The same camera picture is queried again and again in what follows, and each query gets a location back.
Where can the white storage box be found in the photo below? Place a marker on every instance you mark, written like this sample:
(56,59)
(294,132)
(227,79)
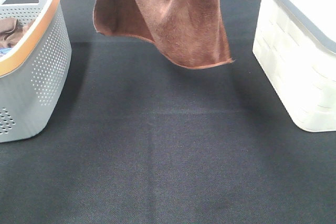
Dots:
(295,46)

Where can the black table cloth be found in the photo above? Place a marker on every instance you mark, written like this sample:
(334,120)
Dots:
(137,139)

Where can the brown towel in basket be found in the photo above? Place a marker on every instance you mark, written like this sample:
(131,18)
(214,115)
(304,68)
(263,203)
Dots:
(12,31)

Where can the blue cloth in basket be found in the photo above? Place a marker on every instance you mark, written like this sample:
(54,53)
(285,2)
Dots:
(4,51)

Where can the grey perforated laundry basket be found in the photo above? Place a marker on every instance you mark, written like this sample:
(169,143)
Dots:
(34,71)

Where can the brown towel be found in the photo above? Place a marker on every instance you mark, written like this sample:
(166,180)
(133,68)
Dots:
(12,31)
(190,33)

